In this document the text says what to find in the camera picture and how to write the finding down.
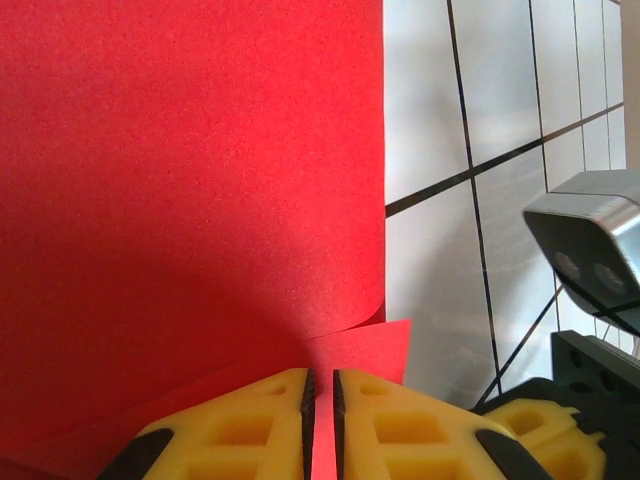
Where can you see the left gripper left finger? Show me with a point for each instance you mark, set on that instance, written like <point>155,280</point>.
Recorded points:
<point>225,440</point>

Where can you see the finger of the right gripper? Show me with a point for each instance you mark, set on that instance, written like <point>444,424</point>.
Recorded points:
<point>555,435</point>

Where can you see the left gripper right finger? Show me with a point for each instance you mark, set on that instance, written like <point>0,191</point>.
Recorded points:
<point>425,440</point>

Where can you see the red cloth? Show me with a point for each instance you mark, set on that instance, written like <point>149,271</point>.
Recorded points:
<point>175,175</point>

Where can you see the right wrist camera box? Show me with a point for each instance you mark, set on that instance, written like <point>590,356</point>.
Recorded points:
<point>585,240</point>

